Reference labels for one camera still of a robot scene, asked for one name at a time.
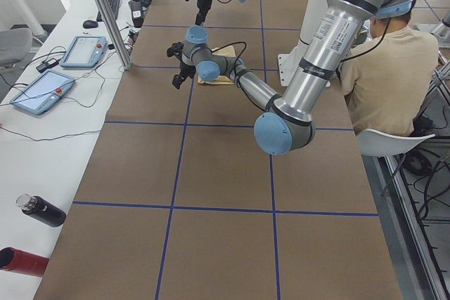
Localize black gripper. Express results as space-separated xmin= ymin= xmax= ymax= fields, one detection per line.
xmin=166 ymin=41 xmax=195 ymax=89
xmin=185 ymin=0 xmax=212 ymax=25

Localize cream long-sleeve printed shirt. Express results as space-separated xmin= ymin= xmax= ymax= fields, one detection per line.
xmin=197 ymin=46 xmax=236 ymax=85

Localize black keyboard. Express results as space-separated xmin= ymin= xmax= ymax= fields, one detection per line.
xmin=96 ymin=0 xmax=122 ymax=22

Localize far blue teach pendant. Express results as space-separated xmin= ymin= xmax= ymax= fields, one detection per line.
xmin=59 ymin=35 xmax=108 ymax=69

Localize blue teach pendant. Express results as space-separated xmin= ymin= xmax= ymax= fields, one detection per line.
xmin=59 ymin=35 xmax=108 ymax=69
xmin=10 ymin=70 xmax=75 ymax=116

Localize black computer mouse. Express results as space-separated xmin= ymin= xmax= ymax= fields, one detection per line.
xmin=82 ymin=20 xmax=98 ymax=30

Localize black power adapter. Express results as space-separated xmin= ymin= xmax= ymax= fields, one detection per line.
xmin=36 ymin=58 xmax=59 ymax=73

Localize near blue teach pendant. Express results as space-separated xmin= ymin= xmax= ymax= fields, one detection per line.
xmin=10 ymin=70 xmax=75 ymax=116

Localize grey office chair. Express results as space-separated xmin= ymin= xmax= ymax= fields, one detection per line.
xmin=1 ymin=27 xmax=33 ymax=68

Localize black water bottle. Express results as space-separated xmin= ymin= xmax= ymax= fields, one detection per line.
xmin=15 ymin=194 xmax=66 ymax=227

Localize seated person beige shirt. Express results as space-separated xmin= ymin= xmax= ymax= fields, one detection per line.
xmin=340 ymin=13 xmax=438 ymax=136

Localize white plastic chair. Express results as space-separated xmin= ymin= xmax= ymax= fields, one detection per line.
xmin=355 ymin=127 xmax=437 ymax=197

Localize red water bottle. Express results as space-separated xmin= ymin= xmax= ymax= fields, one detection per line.
xmin=1 ymin=247 xmax=49 ymax=278

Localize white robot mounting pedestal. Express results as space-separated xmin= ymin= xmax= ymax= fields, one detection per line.
xmin=278 ymin=0 xmax=328 ymax=86

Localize aluminium frame post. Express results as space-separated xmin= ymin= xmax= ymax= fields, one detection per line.
xmin=94 ymin=0 xmax=131 ymax=70

